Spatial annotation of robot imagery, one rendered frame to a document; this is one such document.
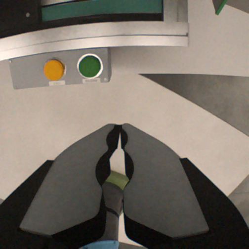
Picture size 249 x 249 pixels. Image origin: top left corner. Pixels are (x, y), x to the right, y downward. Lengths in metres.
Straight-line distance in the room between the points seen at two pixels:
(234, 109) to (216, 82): 0.30
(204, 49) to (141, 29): 0.19
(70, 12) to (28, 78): 0.16
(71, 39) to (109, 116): 0.24
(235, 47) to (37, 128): 0.58
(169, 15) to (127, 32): 0.08
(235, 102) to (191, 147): 1.10
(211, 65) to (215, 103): 1.08
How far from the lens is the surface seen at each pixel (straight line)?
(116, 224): 0.59
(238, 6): 0.40
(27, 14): 0.41
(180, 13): 0.39
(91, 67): 0.38
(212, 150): 0.65
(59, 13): 0.41
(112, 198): 0.61
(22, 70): 0.44
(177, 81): 1.43
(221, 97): 1.59
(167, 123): 0.55
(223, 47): 0.53
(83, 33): 0.38
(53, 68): 0.39
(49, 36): 0.40
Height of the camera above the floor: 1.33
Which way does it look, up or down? 62 degrees down
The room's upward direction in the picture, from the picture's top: 179 degrees counter-clockwise
